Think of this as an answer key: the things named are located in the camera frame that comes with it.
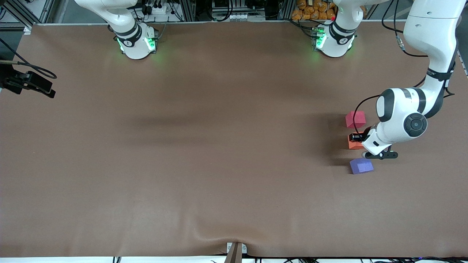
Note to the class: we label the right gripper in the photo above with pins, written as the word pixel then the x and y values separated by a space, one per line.
pixel 11 81

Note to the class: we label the orange foam block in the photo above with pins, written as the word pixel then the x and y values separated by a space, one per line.
pixel 354 145

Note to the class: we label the aluminium frame post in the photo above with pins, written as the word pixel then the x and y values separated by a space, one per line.
pixel 189 9
pixel 285 9

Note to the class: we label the white terminal strip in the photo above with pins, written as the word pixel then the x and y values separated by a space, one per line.
pixel 239 16

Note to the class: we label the purple foam block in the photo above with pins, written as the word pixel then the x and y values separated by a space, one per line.
pixel 360 166

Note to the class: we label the red foam block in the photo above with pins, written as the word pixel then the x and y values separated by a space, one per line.
pixel 355 119

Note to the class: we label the white power strip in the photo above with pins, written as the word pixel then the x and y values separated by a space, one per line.
pixel 157 9

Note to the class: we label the silver table corner bracket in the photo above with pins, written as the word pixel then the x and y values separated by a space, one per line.
pixel 27 30

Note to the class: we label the metal table clamp bracket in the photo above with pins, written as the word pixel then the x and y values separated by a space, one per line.
pixel 236 252

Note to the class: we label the brown table mat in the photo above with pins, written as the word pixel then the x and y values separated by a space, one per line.
pixel 182 201

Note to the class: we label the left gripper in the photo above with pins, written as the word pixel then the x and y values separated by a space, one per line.
pixel 358 137

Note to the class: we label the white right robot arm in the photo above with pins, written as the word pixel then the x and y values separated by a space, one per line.
pixel 135 44

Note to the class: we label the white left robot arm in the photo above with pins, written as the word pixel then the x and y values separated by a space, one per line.
pixel 431 29

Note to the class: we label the bag of orange items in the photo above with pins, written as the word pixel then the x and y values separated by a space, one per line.
pixel 314 10

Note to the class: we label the diagonal aluminium profile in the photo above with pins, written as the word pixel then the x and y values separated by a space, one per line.
pixel 20 12

